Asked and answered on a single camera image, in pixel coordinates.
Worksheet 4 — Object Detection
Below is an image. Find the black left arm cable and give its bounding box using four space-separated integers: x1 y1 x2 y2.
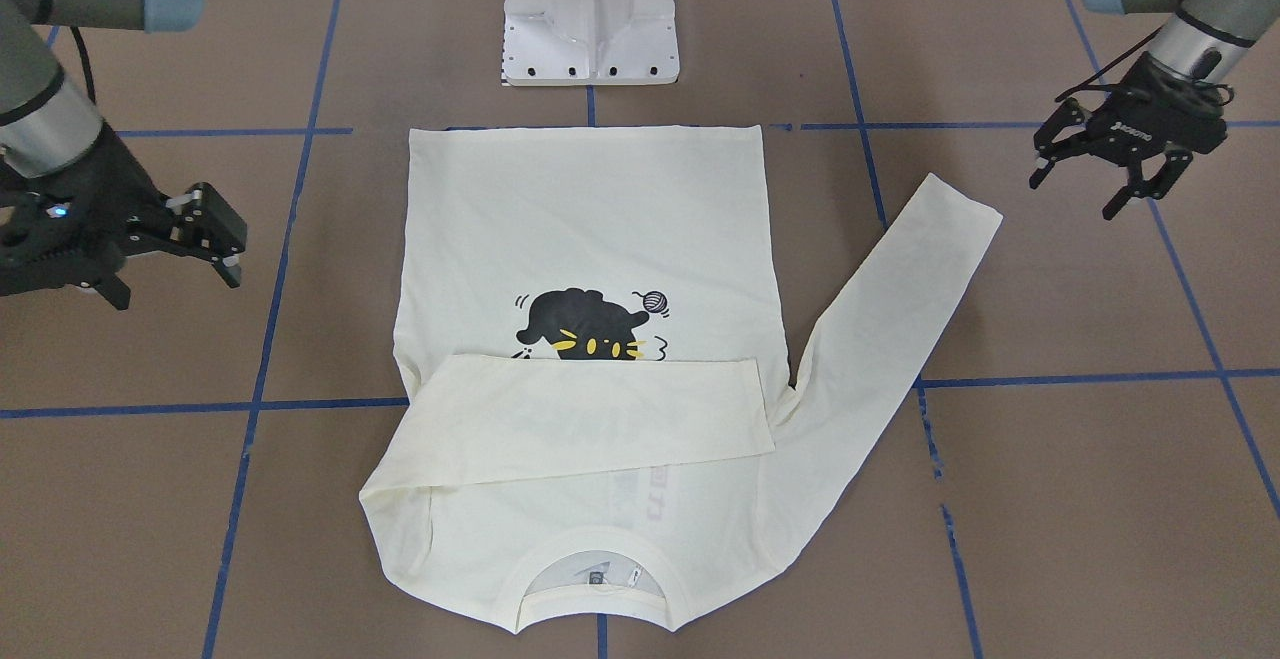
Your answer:
1055 0 1236 105

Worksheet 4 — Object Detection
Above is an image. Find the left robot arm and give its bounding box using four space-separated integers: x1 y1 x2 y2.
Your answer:
1029 0 1279 220

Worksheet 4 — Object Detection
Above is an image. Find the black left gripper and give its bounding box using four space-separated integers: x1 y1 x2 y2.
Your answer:
1029 52 1228 221

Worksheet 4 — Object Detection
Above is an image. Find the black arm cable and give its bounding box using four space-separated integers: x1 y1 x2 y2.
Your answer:
1055 0 1236 105
67 24 97 105

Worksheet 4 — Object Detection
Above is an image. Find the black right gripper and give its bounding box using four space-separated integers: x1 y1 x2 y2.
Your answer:
40 123 248 311

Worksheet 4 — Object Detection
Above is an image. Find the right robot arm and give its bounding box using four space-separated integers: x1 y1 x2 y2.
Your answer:
1 0 248 311

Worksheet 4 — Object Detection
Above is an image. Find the white camera stand pillar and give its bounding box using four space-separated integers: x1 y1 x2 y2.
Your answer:
500 0 681 88

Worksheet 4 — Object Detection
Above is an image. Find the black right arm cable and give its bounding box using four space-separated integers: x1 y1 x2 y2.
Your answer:
67 24 97 105

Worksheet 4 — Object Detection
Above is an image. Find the cream long-sleeve cat shirt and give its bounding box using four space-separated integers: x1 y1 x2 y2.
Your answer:
358 125 1002 633

